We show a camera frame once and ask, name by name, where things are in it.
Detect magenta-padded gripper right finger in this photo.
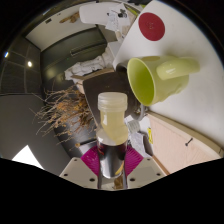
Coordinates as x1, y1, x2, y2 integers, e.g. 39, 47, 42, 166
121, 145, 167, 190

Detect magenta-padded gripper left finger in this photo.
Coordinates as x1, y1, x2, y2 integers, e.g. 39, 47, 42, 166
59, 145, 102, 190

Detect clear white-capped drink bottle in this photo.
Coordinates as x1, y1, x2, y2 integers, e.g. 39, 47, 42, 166
95, 92, 130, 180

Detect printed white papers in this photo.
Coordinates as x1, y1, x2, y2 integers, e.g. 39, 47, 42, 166
126, 119, 154, 159

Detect small yellow packet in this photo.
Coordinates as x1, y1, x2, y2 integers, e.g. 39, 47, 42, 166
146, 127, 154, 145

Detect light plywood panel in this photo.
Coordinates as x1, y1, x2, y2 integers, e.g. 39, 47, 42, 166
146, 111, 224, 176

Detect grey plant saucer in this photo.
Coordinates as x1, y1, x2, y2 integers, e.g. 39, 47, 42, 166
124, 103, 148, 123

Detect long ceiling light strip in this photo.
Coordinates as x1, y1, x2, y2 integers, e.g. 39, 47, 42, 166
11, 144, 44, 169

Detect cardboard box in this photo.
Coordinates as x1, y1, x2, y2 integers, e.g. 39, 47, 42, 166
70, 66, 116, 94

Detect dried plant in dark pot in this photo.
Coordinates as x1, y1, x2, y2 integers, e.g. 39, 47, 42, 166
31, 68, 148, 148

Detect yellow-green mug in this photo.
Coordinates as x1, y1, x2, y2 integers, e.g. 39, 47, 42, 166
126, 54, 201, 107

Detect flat round red coaster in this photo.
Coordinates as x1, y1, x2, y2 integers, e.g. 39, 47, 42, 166
137, 12, 166, 42

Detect loose paper stack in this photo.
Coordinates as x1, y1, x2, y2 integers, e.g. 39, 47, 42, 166
104, 3, 131, 33

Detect wooden figure sculpture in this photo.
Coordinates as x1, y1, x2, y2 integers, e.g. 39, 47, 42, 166
59, 11, 81, 24

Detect white shell chair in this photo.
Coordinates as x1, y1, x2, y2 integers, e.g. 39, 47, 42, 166
78, 1, 134, 26

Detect white statue pedestal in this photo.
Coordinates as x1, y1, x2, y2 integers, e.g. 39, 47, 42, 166
101, 39, 124, 68

